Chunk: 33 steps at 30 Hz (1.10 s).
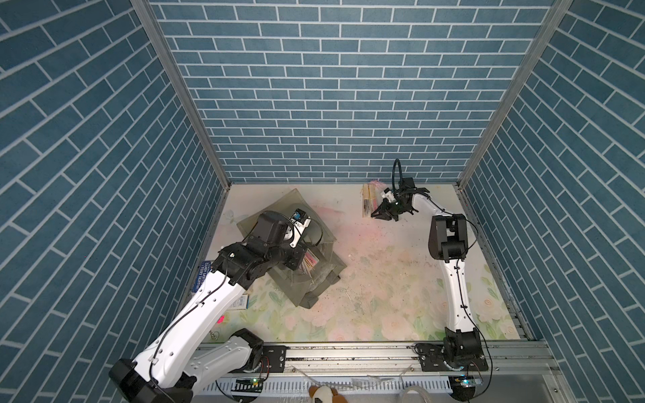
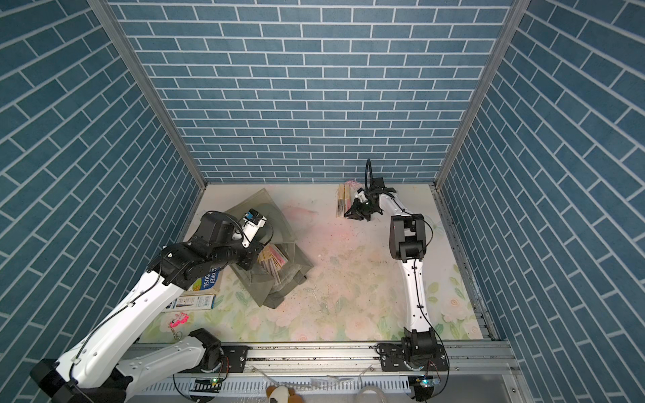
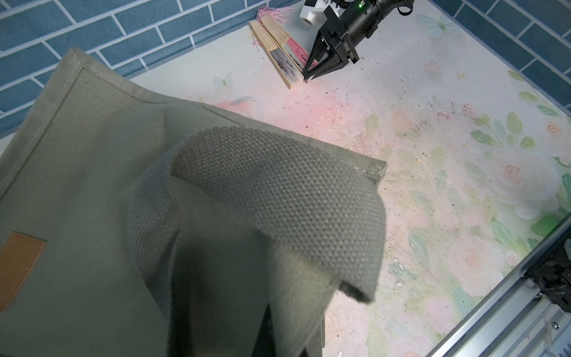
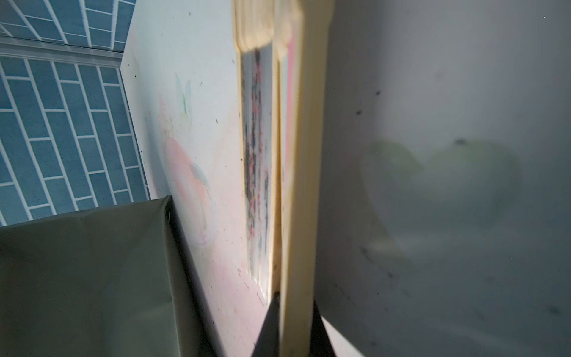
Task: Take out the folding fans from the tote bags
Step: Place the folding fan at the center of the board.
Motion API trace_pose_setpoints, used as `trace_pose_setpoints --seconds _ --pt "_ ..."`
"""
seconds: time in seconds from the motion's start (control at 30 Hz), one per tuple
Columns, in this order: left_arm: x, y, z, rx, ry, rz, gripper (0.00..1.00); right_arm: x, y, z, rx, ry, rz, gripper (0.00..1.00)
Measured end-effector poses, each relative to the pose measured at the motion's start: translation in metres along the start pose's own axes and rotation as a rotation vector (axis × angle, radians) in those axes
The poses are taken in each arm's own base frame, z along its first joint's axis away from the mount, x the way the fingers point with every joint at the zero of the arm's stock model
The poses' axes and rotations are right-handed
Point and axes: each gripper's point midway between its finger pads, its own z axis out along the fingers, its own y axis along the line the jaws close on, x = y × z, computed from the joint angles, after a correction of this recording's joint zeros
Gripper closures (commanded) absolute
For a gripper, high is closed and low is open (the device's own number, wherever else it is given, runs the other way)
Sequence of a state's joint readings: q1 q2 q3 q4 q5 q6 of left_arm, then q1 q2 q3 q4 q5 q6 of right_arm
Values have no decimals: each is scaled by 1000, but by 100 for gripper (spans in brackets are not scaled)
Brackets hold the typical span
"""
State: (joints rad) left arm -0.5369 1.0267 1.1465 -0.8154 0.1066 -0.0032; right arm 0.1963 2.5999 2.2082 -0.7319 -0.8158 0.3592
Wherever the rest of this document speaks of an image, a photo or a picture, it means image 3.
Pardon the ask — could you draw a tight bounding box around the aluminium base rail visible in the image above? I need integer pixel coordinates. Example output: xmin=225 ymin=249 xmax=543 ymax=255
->
xmin=430 ymin=217 xmax=570 ymax=356

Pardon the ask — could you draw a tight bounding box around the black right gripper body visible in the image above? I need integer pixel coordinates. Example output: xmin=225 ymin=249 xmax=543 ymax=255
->
xmin=319 ymin=1 xmax=414 ymax=62

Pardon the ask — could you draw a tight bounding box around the black patterned bamboo folding fan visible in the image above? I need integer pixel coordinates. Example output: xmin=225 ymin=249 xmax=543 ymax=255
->
xmin=249 ymin=20 xmax=303 ymax=89

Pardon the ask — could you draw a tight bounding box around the pink folding fan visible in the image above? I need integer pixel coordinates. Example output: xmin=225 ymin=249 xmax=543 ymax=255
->
xmin=257 ymin=6 xmax=309 ymax=72

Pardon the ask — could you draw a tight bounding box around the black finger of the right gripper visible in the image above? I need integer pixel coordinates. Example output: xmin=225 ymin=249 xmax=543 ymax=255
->
xmin=330 ymin=51 xmax=349 ymax=73
xmin=303 ymin=37 xmax=332 ymax=82

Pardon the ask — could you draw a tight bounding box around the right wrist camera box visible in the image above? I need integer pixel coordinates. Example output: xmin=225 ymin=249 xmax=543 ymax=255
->
xmin=299 ymin=0 xmax=331 ymax=27

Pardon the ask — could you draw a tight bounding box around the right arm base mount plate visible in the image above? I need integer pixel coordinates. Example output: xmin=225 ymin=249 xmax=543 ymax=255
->
xmin=526 ymin=239 xmax=570 ymax=313

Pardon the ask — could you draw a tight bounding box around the olive green canvas tote bag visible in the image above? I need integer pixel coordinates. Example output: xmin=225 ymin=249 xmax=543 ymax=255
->
xmin=1 ymin=48 xmax=386 ymax=356

